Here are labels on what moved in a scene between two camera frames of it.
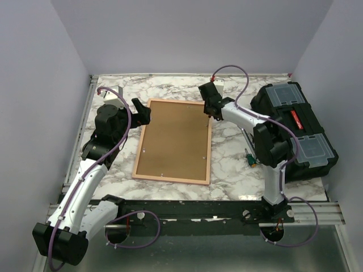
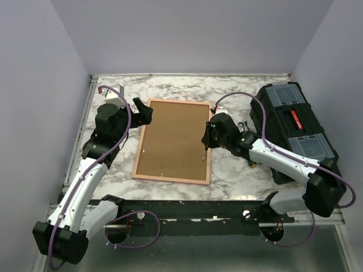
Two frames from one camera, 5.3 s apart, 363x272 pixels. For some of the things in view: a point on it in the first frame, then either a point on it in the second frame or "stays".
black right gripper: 205,108 to 206,139
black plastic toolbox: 287,105 stays
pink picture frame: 175,145 stays
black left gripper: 140,118 stays
